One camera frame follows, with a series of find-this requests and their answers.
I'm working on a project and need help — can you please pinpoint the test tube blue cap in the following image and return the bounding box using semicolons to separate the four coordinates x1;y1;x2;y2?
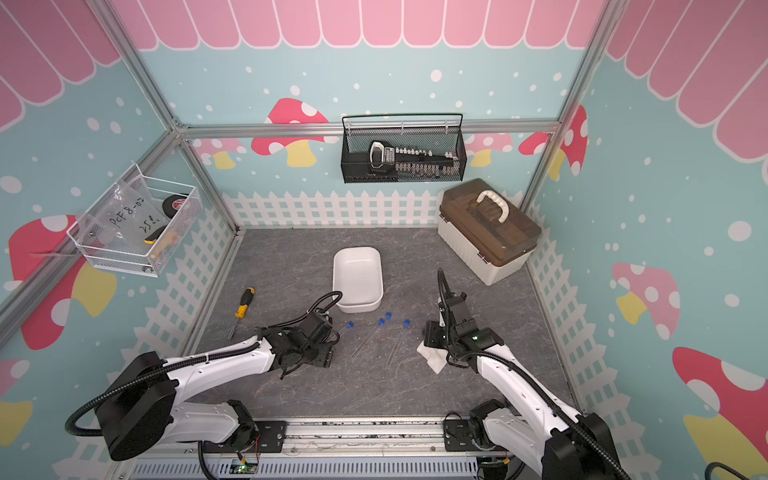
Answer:
386;319;411;368
352;312;392;359
338;321;355;337

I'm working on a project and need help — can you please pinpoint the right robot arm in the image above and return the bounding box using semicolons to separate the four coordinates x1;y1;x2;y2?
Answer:
417;270;629;479

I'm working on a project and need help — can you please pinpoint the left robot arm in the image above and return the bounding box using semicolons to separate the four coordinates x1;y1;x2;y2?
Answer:
64;291;343;461

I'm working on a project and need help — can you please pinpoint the yellow black screwdriver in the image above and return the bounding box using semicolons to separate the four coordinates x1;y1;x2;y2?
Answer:
227;287;255;340

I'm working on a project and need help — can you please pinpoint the white plastic tray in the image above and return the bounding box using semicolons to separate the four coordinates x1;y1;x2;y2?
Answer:
333;246;384;314

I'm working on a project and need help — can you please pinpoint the brown lid storage box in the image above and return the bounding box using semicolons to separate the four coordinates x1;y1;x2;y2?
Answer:
438;179;542;286

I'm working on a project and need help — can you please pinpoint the socket set in basket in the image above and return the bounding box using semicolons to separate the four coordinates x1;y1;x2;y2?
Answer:
365;141;463;181

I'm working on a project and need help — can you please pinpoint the black tape roll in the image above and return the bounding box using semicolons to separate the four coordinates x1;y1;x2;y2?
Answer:
162;194;188;219

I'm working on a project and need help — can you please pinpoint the clear labelled plastic bag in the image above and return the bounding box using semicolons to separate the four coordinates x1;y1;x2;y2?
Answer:
85;180;168;255

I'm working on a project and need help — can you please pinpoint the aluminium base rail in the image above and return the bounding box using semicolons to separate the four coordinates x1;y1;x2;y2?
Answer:
113;416;613;480

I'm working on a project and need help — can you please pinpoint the black wire wall basket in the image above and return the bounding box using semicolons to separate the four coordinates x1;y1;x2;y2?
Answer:
341;113;467;184

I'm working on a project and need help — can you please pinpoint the white wire wall basket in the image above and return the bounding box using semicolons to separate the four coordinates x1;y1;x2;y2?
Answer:
67;164;202;278

